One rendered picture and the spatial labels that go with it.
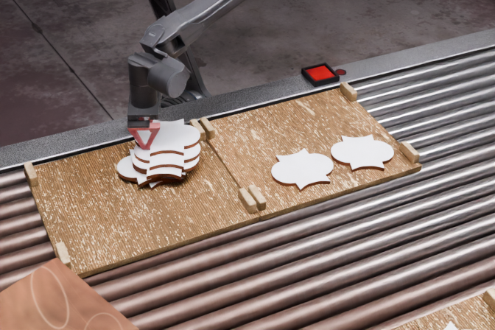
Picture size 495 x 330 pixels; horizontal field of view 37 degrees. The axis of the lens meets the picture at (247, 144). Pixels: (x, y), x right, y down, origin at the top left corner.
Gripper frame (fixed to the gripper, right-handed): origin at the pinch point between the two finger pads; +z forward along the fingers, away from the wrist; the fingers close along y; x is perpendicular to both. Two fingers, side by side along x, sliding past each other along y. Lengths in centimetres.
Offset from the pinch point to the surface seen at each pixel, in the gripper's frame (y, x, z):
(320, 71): 36, -45, 6
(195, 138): -1.3, -10.9, 0.0
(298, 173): -8.1, -33.4, 5.2
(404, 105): 22, -65, 8
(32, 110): 153, 61, 98
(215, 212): -18.5, -14.6, 6.6
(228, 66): 188, -31, 96
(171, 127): 2.7, -5.7, -0.1
